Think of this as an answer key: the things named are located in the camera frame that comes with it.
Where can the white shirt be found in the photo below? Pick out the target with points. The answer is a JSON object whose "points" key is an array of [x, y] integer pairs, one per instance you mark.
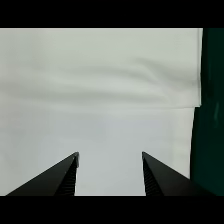
{"points": [[100, 100]]}

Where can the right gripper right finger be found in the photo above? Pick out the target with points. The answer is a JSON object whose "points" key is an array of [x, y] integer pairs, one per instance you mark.
{"points": [[163, 180]]}

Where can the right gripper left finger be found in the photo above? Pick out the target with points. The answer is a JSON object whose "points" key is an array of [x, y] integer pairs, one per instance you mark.
{"points": [[57, 180]]}

